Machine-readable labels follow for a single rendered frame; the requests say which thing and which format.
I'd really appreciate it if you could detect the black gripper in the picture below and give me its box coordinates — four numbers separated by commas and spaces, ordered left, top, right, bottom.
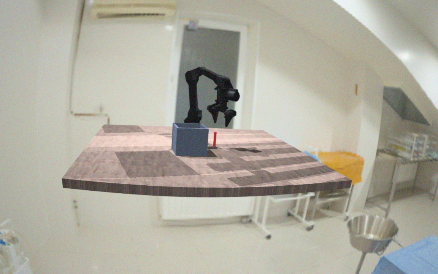
207, 99, 236, 127

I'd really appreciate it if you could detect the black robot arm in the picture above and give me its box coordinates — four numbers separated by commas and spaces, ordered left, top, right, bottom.
184, 67, 240, 123

